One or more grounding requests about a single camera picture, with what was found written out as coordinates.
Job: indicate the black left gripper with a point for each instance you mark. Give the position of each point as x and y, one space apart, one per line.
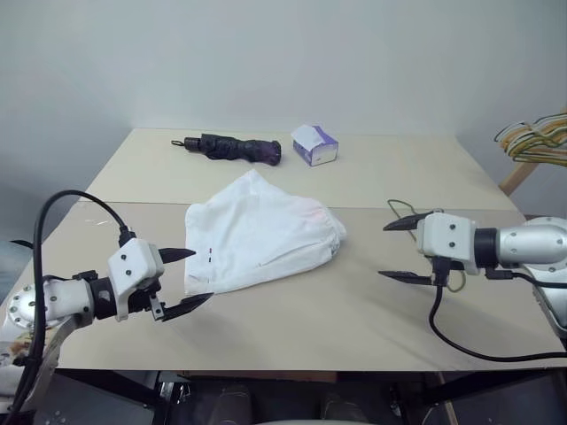
142 301

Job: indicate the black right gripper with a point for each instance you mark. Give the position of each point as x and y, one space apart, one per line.
456 265

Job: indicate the white cloth garment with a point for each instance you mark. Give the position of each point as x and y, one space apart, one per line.
266 230

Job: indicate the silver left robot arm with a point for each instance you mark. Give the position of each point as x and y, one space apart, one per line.
62 301

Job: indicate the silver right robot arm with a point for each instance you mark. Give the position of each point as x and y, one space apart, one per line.
527 243

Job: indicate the purple tissue box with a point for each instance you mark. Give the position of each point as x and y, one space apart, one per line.
324 149

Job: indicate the wooden rack leg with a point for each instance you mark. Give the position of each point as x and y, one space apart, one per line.
518 177

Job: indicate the folded dark purple umbrella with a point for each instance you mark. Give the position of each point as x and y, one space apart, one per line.
239 149

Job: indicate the bunch of clothes hangers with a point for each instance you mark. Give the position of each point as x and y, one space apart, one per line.
502 133

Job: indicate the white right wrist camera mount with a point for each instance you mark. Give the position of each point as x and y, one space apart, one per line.
447 239

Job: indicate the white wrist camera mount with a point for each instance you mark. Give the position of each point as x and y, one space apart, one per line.
447 239
133 261

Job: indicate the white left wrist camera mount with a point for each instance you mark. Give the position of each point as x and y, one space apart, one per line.
133 261

